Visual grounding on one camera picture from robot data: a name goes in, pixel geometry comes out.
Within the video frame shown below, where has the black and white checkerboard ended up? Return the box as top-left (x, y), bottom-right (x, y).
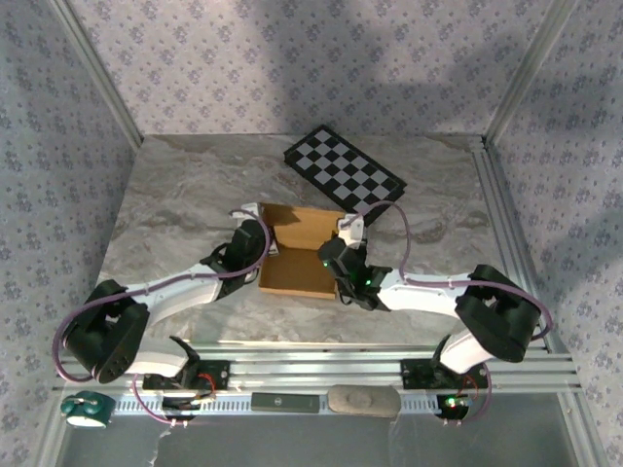
top-left (283, 125), bottom-right (408, 228)

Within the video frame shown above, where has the aluminium side rail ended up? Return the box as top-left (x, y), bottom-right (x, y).
top-left (72, 140), bottom-right (146, 312)
top-left (470, 135), bottom-right (573, 356)

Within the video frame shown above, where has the teal round tape dispenser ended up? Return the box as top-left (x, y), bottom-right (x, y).
top-left (60, 391), bottom-right (117, 429)

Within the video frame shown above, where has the grey oval metal plate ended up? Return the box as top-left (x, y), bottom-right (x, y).
top-left (326, 383), bottom-right (403, 418)

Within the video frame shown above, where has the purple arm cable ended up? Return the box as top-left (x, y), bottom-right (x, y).
top-left (357, 201), bottom-right (554, 429)
top-left (52, 207), bottom-right (274, 429)

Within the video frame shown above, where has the aluminium corner post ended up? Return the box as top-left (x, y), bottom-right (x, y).
top-left (48, 0), bottom-right (146, 148)
top-left (481, 0), bottom-right (580, 145)

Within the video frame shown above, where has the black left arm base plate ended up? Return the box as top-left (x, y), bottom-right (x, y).
top-left (142, 359), bottom-right (231, 391)

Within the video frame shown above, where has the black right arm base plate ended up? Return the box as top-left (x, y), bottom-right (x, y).
top-left (399, 358), bottom-right (490, 390)

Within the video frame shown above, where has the brown cardboard box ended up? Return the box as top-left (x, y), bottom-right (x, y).
top-left (257, 202), bottom-right (345, 301)

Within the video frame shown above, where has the aluminium front rail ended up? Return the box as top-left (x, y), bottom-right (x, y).
top-left (55, 347), bottom-right (583, 393)

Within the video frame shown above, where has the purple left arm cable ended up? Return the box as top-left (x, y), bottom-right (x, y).
top-left (52, 207), bottom-right (274, 429)

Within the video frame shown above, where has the slotted grey cable duct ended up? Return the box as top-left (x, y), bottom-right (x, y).
top-left (114, 392), bottom-right (471, 415)

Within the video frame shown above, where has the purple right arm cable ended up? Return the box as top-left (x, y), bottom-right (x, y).
top-left (357, 201), bottom-right (554, 429)

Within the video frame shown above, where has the black rectangular device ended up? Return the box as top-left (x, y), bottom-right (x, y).
top-left (250, 391), bottom-right (322, 414)

